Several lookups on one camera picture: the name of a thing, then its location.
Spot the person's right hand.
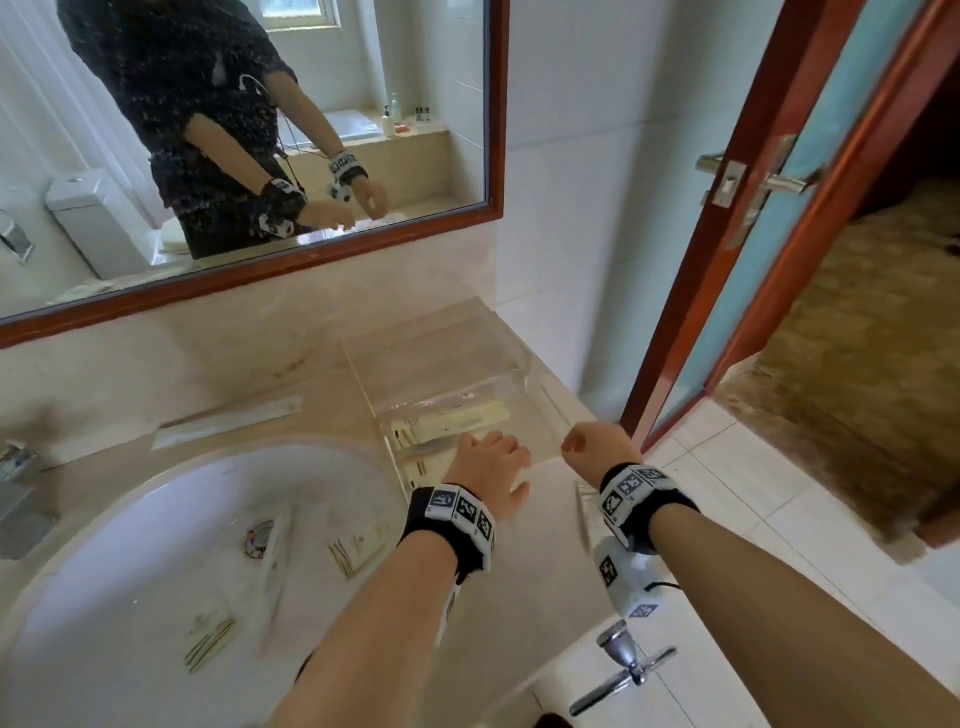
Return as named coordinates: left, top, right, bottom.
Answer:
left=560, top=421, right=645, bottom=493

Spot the person's left hand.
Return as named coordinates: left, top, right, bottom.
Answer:
left=442, top=431, right=534, bottom=523

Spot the transparent tray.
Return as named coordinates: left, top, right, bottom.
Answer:
left=341, top=296, right=575, bottom=519

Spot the person's right forearm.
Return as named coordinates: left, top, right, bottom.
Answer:
left=646, top=503, right=960, bottom=728

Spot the person's left forearm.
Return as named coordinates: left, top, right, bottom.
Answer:
left=266, top=536, right=460, bottom=728

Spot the beige marble countertop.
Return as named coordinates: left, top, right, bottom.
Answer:
left=0, top=296, right=624, bottom=728

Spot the white sink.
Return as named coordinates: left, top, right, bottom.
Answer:
left=0, top=442, right=410, bottom=728

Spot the black marker-tagged wristband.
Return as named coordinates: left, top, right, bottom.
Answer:
left=397, top=483, right=498, bottom=583
left=597, top=463, right=703, bottom=556

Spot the wooden door with teal glass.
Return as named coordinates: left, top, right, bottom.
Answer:
left=620, top=0, right=960, bottom=451

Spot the wooden framed mirror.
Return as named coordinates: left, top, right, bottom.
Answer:
left=0, top=0, right=511, bottom=350

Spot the chrome faucet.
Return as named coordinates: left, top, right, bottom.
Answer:
left=0, top=440, right=61, bottom=560

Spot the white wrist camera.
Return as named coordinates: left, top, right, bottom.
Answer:
left=593, top=536, right=669, bottom=622
left=434, top=581, right=463, bottom=646

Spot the chrome towel ring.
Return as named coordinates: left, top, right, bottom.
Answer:
left=568, top=620, right=678, bottom=718

